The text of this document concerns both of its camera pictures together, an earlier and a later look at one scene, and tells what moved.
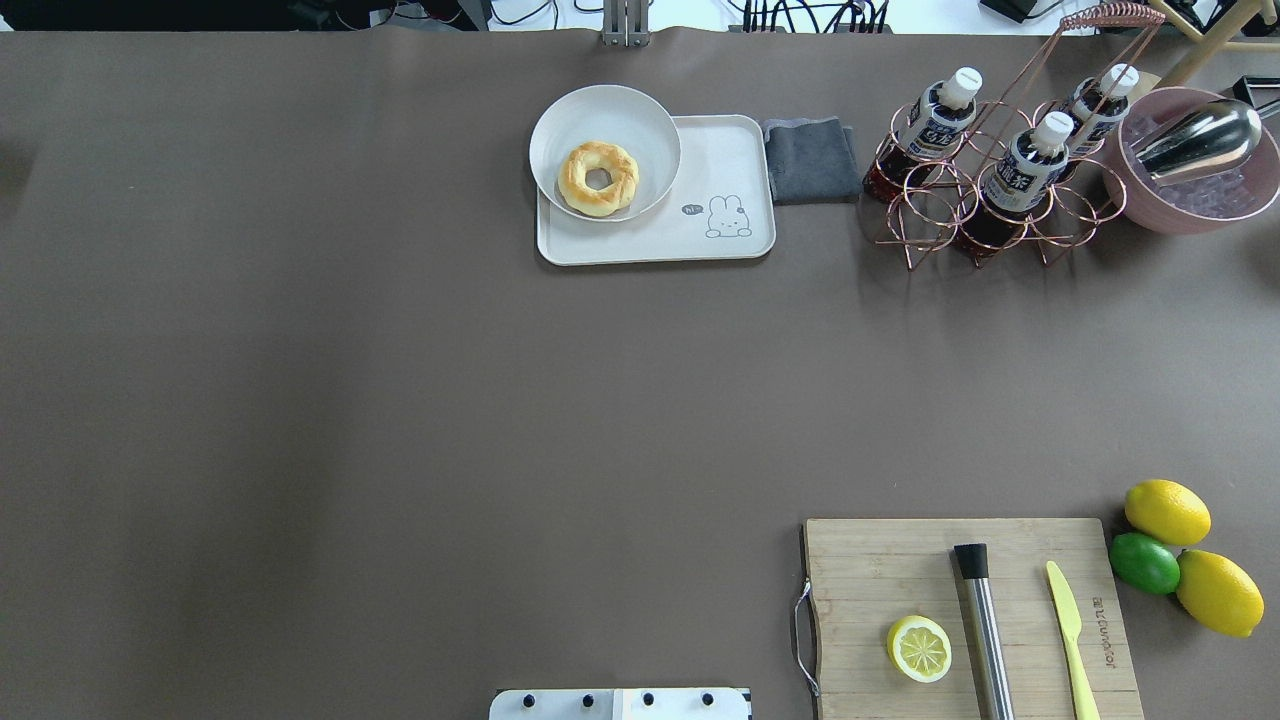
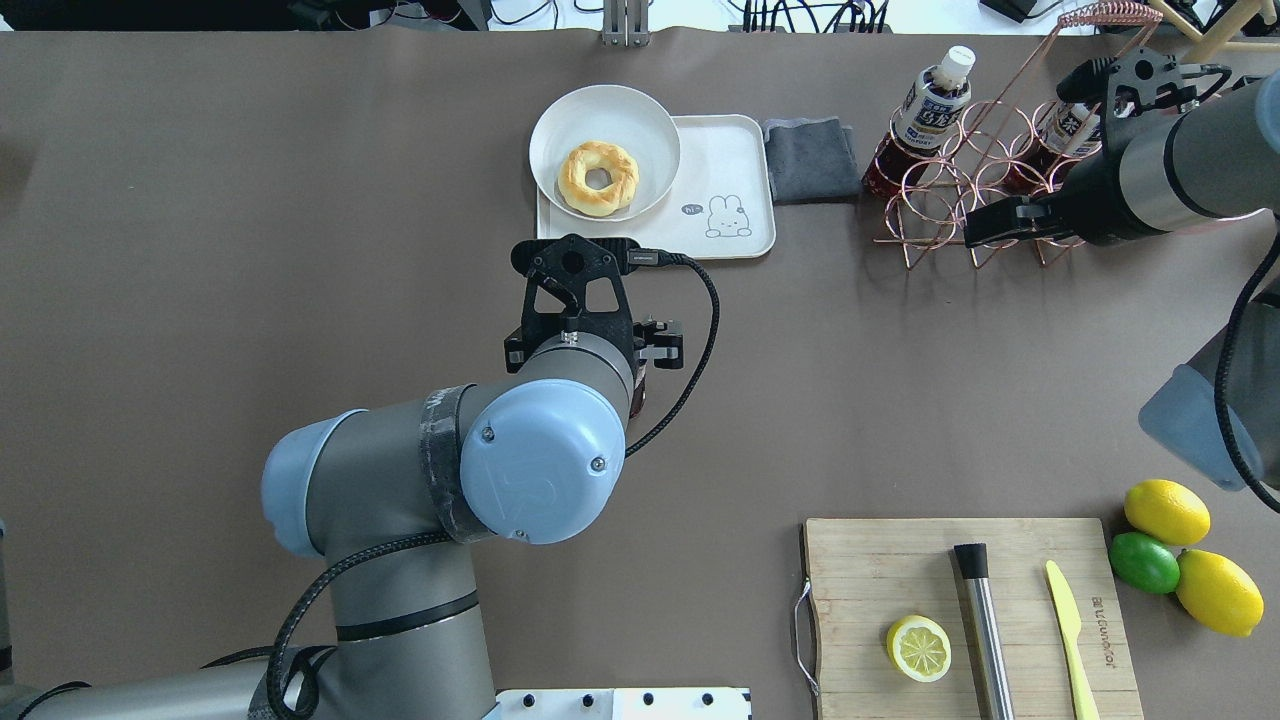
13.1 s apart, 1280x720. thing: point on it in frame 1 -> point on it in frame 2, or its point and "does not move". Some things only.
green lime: (1145, 563) does not move
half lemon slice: (920, 649) does not move
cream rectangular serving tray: (722, 204) does not move
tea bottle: (1018, 186) -> (930, 112)
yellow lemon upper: (1167, 512) does not move
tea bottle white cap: (926, 137) -> (639, 389)
